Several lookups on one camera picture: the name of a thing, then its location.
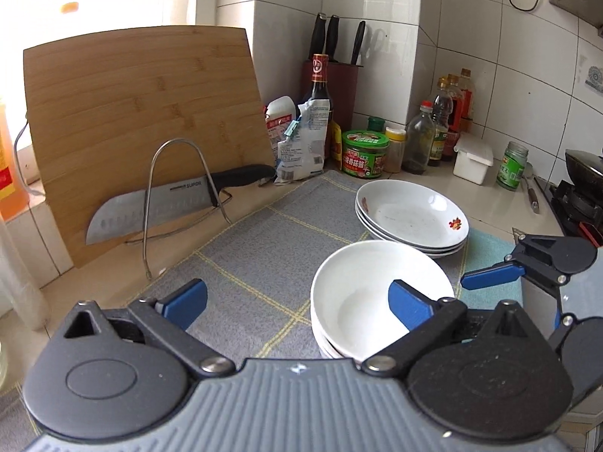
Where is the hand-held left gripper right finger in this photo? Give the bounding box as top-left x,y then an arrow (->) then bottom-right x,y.
360,280 -> 531,378

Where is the yellow cooking wine jug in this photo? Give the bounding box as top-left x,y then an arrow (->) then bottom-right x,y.
0,99 -> 22,221

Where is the bamboo cutting board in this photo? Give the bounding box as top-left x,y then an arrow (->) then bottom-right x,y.
23,26 -> 277,269

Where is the white flower-print bowl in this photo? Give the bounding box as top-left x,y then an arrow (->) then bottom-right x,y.
318,339 -> 363,362

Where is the black gas stove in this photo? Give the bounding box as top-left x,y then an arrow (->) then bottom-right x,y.
546,179 -> 603,246

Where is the grey checked cloth mat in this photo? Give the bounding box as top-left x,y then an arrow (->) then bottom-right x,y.
0,169 -> 523,452

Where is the clear bottle with dark liquid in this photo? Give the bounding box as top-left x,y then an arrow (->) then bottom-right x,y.
402,100 -> 437,175

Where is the round wall sticker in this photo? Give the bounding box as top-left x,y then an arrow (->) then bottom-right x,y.
584,54 -> 603,96

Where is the white plastic seasoning bag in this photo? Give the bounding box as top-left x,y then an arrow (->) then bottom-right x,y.
275,99 -> 331,182

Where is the green glass jar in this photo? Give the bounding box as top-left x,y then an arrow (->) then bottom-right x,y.
496,141 -> 530,192

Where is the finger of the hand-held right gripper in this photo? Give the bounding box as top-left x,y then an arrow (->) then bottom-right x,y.
546,315 -> 581,355
462,234 -> 571,291

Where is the red-labelled sauce bottle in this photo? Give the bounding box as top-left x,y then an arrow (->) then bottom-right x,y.
445,74 -> 467,152

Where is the yellow seasoning packet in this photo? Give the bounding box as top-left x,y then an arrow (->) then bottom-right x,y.
328,120 -> 344,173

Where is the metal wire rack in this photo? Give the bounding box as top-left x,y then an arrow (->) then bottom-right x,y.
125,139 -> 234,280

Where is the black knife handle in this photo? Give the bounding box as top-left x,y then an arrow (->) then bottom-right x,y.
311,12 -> 328,60
326,15 -> 341,63
350,20 -> 367,66

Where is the white lidded container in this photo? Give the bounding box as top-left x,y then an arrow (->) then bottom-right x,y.
453,132 -> 495,186

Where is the white fruit-print plate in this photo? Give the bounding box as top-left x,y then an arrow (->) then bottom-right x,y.
355,180 -> 470,250
357,212 -> 469,255
365,226 -> 467,260

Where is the metal spatula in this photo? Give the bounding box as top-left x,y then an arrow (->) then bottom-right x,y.
522,162 -> 540,215

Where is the red and white bag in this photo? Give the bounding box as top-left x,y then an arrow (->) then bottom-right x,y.
264,96 -> 298,170

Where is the dark soy sauce bottle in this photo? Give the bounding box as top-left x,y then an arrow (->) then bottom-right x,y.
301,53 -> 336,170

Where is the black wok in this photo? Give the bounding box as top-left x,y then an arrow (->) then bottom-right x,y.
564,148 -> 603,187

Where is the yellow-capped spice jar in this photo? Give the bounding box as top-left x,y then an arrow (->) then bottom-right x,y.
384,126 -> 407,174

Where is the orange-red sauce bottle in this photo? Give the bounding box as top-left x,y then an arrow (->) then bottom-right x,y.
459,68 -> 474,133

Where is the green-lidded sauce jar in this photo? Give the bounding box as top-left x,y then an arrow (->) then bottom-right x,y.
341,129 -> 391,178

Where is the dark red knife block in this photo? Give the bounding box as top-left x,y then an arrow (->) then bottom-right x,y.
325,60 -> 364,131

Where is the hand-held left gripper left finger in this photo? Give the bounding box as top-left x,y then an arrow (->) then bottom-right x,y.
63,279 -> 236,380

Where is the black-handled kitchen knife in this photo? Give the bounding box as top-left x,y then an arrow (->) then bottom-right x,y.
86,165 -> 277,246

